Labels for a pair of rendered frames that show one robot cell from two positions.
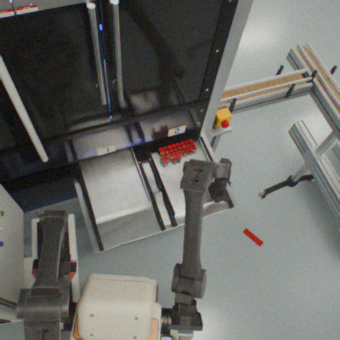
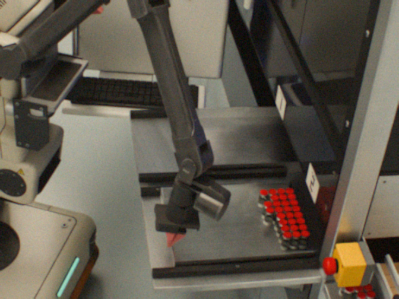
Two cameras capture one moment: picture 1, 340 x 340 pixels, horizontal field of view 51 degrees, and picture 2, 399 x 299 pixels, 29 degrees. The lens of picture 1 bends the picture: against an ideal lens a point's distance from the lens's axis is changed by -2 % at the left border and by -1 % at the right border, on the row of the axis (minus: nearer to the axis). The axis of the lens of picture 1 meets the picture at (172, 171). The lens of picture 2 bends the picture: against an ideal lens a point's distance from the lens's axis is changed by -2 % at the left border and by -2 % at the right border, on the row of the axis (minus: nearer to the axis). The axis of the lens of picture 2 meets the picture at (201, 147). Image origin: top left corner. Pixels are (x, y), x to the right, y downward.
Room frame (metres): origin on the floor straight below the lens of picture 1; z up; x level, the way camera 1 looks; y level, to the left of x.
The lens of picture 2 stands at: (1.12, -1.44, 2.22)
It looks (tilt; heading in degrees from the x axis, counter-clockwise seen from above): 38 degrees down; 108
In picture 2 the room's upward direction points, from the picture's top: 6 degrees clockwise
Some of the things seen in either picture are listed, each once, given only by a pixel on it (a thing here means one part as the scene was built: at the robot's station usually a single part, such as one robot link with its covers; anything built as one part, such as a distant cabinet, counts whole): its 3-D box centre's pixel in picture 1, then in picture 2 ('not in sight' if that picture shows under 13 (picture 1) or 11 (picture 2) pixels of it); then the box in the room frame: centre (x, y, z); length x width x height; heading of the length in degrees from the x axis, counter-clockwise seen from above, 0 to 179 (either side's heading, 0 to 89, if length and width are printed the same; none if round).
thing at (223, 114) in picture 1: (221, 116); (351, 264); (1.08, -0.18, 1.00); 0.08 x 0.07 x 0.07; 30
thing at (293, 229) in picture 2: (177, 151); (287, 218); (0.89, 0.00, 0.90); 0.18 x 0.02 x 0.05; 121
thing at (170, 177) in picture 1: (187, 174); (235, 223); (0.78, -0.07, 0.90); 0.34 x 0.26 x 0.04; 31
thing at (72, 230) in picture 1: (46, 265); (136, 92); (0.25, 0.47, 0.79); 0.45 x 0.28 x 0.03; 20
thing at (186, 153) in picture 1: (178, 155); (278, 219); (0.87, -0.02, 0.90); 0.18 x 0.02 x 0.05; 121
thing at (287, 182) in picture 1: (289, 183); not in sight; (1.28, -0.88, 0.07); 0.50 x 0.08 x 0.14; 120
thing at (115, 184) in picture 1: (113, 178); (244, 139); (0.68, 0.27, 0.90); 0.34 x 0.26 x 0.04; 30
